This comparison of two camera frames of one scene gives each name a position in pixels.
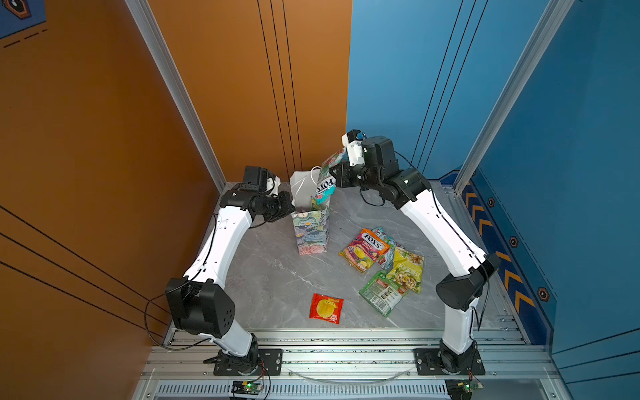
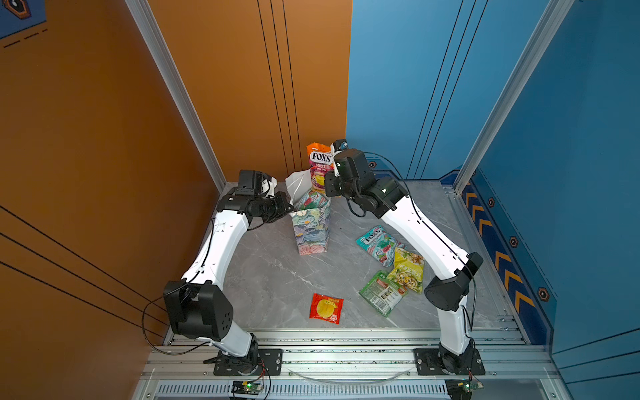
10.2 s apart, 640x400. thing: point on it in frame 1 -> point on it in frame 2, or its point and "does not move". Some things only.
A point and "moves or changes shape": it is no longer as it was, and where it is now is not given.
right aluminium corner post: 552,22 does not move
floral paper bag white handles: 312,222 does not move
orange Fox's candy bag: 362,252 -> 321,160
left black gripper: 287,207 does not move
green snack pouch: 383,293 does not move
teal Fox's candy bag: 327,181 moves or changes shape
